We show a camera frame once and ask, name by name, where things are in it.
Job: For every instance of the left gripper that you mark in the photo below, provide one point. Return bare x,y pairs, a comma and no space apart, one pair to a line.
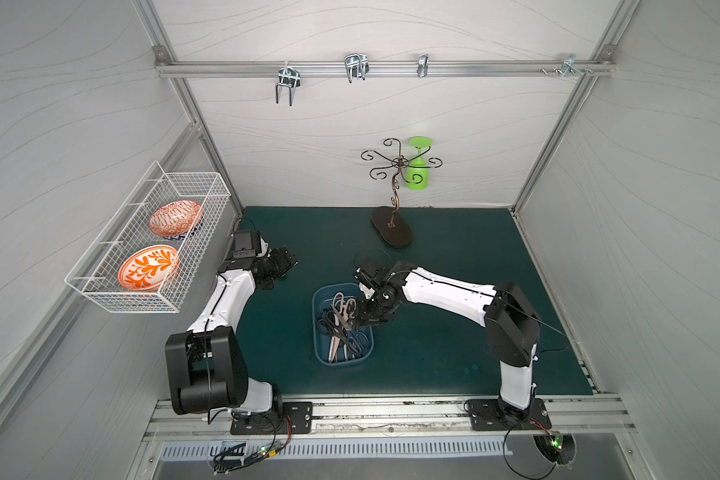
279,263

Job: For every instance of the copper hook stand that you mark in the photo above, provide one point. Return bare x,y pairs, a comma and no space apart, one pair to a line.
388,220

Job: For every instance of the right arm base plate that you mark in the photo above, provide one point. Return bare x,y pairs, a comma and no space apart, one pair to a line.
493,415

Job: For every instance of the green cup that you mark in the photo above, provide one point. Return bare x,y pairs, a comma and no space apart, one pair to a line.
416,175

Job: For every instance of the double wire hook left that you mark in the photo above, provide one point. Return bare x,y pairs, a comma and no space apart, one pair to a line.
288,81

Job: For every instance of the round fan with led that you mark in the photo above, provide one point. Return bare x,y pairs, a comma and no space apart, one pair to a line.
560,449

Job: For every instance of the orange patterned bowl front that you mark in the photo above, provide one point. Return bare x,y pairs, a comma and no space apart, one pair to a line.
147,269

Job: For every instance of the blue handled scissors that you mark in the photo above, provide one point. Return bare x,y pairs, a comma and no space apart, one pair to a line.
357,344

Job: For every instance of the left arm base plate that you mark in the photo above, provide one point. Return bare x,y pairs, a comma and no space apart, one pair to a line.
271,418

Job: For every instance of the white wire basket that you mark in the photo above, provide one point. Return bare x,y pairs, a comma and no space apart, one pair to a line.
94,276

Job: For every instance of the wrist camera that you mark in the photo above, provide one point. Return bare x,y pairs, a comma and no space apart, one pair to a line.
248,244
371,276

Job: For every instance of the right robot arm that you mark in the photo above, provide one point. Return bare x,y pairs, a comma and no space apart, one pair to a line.
511,323

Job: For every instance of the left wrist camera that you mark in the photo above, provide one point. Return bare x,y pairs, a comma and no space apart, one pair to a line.
248,244

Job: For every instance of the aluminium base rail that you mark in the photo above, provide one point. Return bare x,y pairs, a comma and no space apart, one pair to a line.
402,416

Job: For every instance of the orange patterned bowl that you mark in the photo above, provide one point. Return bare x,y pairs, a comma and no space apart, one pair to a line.
147,269
176,220

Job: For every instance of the white vented cable duct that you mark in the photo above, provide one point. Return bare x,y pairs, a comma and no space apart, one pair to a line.
343,448

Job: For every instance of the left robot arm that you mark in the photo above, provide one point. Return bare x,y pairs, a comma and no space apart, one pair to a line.
205,365

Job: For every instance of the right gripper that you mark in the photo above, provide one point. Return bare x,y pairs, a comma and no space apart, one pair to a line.
371,306

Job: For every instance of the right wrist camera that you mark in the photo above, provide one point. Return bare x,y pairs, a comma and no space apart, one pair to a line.
371,276

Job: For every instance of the aluminium top rail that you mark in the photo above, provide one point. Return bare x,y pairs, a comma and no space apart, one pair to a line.
378,69

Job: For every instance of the blue storage box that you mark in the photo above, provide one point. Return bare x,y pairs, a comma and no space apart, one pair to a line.
321,300

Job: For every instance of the cream handled scissors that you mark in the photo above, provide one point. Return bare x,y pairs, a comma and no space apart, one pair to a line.
348,312

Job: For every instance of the orange patterned bowl rear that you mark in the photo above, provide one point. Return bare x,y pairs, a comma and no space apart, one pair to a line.
176,220

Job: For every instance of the black scissors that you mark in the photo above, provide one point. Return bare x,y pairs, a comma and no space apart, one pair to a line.
327,324

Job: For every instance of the pink handled scissors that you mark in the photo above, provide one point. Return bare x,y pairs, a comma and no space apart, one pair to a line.
335,305

